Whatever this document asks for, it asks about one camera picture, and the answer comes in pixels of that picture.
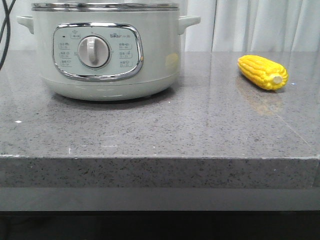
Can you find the white pleated curtain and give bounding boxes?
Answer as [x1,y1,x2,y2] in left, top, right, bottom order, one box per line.
[0,0,320,53]

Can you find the black cable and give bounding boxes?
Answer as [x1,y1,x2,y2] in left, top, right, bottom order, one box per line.
[0,0,16,70]

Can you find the yellow corn cob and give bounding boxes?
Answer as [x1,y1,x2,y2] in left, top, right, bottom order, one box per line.
[237,55,289,91]

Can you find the pale green electric cooking pot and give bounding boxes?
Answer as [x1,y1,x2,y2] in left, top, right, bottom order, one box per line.
[17,7,201,101]

